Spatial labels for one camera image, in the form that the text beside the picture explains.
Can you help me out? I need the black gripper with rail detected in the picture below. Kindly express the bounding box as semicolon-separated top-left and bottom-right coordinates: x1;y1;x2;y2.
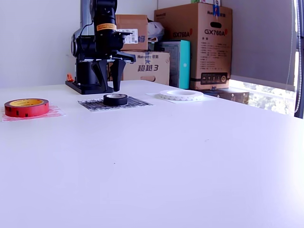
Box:
78;49;137;93

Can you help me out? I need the black tape roll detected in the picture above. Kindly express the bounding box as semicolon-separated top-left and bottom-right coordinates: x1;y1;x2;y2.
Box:
103;93;128;107

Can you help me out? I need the white tape roll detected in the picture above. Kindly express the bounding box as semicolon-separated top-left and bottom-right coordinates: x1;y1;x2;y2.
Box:
159;89;204;102

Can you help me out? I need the red tape roll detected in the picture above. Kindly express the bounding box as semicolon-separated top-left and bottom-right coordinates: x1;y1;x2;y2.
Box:
4;98;50;118

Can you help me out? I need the wide cardboard box blue print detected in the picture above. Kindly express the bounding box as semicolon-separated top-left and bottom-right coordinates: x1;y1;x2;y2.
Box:
106;51;171;86

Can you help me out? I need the black scribbled paper sheet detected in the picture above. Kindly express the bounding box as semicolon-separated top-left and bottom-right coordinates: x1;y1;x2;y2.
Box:
76;95;154;112

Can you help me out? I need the blank white paper sheet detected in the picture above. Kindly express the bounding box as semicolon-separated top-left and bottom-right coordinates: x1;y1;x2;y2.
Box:
146;91;216;105

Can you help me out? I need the small cardboard box shipping label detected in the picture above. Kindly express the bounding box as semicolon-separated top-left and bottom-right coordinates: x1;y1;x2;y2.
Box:
115;14;149;51

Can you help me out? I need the red scribbled paper sheet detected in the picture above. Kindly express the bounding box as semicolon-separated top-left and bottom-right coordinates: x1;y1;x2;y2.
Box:
1;104;65;123

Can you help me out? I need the white plastic bag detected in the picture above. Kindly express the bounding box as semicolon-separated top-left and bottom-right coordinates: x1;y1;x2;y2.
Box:
147;20;165;44

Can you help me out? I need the teal sided printed box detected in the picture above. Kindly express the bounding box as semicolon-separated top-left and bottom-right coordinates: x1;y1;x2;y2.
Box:
154;39;190;90

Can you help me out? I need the large GX760A cardboard box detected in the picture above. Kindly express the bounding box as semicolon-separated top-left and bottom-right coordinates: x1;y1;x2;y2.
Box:
153;2;233;90

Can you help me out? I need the blue clip on box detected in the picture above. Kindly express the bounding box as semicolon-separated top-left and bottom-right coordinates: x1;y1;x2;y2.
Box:
212;0;222;17

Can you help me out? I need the grey roller blind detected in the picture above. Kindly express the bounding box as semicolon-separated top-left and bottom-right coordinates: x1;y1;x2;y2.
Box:
222;0;299;93

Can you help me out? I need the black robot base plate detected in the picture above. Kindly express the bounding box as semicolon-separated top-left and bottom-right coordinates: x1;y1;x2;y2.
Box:
65;80;114;95

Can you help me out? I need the wrist camera board with bracket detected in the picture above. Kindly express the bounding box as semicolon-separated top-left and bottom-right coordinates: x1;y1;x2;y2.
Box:
114;30;133;48

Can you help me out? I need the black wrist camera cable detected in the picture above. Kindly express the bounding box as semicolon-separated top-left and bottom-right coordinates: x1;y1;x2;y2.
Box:
78;20;95;52

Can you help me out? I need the thin blind pull cord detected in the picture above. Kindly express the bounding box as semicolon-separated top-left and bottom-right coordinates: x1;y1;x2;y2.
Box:
285;0;297;92

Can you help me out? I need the white bead chain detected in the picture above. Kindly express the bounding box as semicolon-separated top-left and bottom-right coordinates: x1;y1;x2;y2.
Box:
294;30;304;112

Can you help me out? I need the dark window frame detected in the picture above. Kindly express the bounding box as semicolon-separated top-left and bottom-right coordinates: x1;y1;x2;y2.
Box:
294;0;304;119

